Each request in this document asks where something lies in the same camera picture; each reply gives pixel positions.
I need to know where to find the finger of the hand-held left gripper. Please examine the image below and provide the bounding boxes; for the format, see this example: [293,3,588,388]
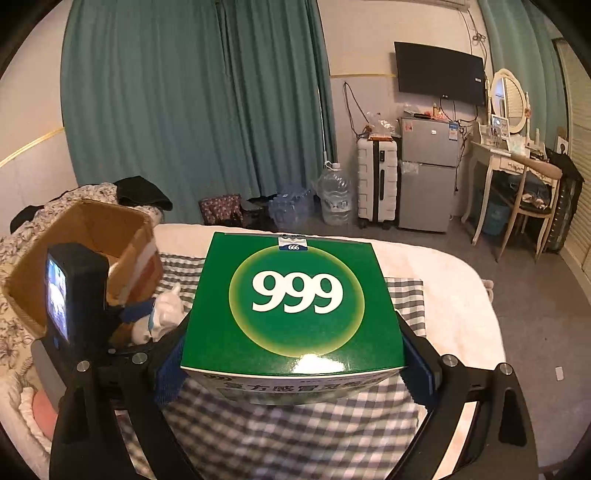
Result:
[117,300,158,324]

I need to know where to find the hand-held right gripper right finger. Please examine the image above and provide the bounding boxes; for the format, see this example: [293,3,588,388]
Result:
[396,314,539,480]

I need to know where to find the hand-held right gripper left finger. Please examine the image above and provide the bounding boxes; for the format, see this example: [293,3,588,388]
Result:
[48,320,204,480]

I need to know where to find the white figurine with blue star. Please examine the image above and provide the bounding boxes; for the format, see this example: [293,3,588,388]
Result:
[131,282,190,344]

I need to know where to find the brown cardboard box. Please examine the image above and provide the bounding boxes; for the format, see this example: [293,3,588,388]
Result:
[2,198,163,344]

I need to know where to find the green medicine box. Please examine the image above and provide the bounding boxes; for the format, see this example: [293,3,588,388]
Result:
[180,232,408,407]

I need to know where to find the black clothing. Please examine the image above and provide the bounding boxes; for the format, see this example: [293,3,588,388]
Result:
[115,175,172,210]

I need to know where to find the pink and white plush cushion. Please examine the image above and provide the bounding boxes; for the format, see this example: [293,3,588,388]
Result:
[0,369,61,457]

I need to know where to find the grey checkered cloth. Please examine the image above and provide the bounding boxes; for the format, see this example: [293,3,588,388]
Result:
[115,251,426,480]

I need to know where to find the floral fabric bag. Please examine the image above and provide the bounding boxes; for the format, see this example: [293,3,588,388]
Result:
[199,195,243,227]

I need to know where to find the small black bag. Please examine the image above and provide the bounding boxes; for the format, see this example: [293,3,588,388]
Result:
[242,198,273,229]

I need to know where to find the blue waste bin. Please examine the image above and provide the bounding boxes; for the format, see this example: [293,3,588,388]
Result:
[485,198,511,236]

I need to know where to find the grey small fridge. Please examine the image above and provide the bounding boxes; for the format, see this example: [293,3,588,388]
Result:
[398,117,461,233]

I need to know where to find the pack of water bottles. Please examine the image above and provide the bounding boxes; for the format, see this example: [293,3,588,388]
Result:
[269,185,315,232]

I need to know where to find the white suitcase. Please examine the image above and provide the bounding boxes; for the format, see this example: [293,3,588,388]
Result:
[356,136,399,230]

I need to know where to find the large clear water jug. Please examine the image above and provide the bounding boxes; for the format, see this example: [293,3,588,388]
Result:
[318,161,354,226]

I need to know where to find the cream vanity table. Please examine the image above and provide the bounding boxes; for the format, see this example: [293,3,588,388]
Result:
[462,138,561,250]

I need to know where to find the large black bag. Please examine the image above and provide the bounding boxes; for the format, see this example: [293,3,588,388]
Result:
[545,150,585,252]

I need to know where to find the wooden chair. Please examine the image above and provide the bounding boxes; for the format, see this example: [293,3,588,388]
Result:
[501,154,563,262]

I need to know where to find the clear plastic bag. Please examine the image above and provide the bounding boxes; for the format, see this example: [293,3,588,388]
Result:
[362,112,402,139]

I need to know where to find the louvred wardrobe doors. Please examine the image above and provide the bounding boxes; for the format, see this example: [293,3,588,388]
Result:
[554,39,591,278]

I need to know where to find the oval vanity mirror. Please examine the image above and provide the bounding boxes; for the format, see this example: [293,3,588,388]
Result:
[487,68,532,134]

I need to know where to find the narrow teal curtain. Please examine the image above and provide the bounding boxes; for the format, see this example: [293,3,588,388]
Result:
[478,0,566,153]

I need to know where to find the black wall cable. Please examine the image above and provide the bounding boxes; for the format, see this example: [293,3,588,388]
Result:
[342,82,370,139]

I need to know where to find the black wall television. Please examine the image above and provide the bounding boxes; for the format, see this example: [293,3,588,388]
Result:
[394,41,486,106]

